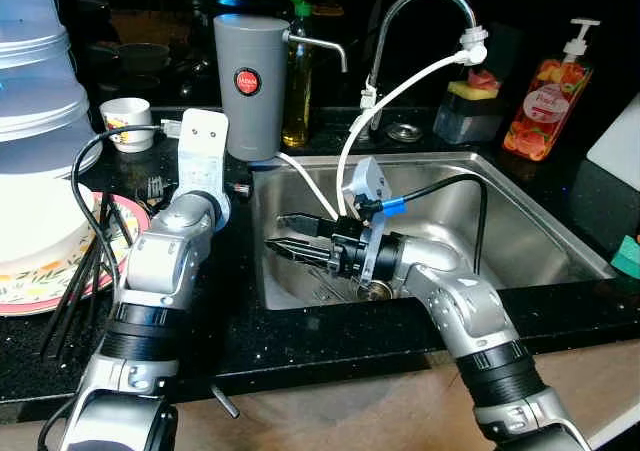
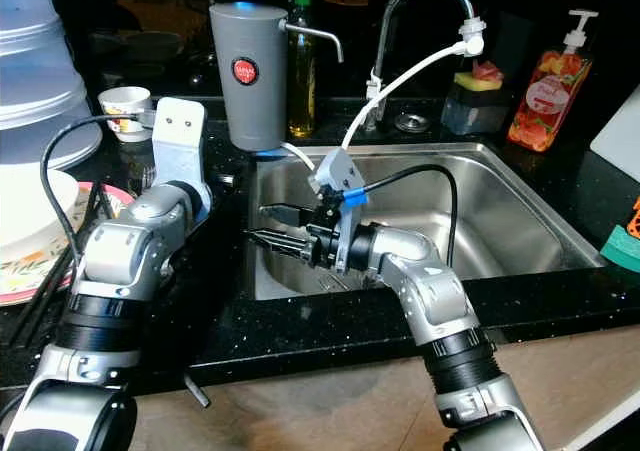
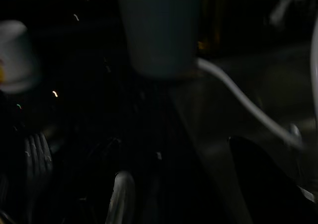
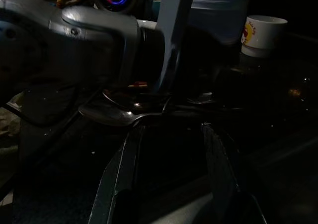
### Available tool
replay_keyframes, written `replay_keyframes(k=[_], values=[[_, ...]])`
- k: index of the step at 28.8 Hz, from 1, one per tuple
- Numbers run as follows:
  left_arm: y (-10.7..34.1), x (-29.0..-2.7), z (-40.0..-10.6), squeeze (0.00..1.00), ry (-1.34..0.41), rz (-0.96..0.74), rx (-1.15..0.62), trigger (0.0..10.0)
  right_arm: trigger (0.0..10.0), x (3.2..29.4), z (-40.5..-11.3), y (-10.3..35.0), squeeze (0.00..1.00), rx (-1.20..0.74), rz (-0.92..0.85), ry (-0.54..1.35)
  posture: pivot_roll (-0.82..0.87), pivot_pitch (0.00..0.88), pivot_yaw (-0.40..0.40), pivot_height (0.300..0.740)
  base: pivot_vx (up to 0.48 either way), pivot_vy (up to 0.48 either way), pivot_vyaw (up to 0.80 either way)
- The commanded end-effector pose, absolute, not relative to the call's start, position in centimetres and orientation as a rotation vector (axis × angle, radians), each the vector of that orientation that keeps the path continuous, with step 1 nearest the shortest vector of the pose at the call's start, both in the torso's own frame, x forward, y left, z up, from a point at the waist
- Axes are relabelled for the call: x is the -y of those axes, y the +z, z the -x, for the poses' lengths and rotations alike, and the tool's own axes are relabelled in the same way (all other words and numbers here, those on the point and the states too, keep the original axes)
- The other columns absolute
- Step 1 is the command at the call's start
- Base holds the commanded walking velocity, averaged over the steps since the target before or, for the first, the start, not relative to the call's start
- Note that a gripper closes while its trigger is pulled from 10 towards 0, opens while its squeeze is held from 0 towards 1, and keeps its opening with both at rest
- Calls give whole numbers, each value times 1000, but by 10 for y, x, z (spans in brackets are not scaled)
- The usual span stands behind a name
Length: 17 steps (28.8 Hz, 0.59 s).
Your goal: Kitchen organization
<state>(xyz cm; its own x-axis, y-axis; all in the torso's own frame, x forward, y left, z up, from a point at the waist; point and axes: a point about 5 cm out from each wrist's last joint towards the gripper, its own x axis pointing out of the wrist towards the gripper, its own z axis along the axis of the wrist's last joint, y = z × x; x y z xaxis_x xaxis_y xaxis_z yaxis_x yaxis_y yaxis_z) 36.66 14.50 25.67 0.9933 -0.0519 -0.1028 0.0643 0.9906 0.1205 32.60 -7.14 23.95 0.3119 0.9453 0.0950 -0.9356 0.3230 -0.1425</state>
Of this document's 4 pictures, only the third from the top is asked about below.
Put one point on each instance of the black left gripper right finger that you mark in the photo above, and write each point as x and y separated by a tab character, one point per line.
268	191

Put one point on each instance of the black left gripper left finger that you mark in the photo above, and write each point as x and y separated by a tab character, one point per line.
94	184

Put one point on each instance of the dark metal spoon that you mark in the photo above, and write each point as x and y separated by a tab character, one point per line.
121	196

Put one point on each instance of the stainless steel sink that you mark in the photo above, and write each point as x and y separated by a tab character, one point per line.
211	147

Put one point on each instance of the white printed cup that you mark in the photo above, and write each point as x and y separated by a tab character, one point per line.
15	55

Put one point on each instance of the tall grey water canister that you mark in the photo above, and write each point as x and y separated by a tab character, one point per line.
159	30

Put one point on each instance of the yellow oil glass bottle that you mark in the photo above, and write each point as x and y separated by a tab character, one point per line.
211	22

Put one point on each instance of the chrome sink faucet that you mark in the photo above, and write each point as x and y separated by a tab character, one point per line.
285	0

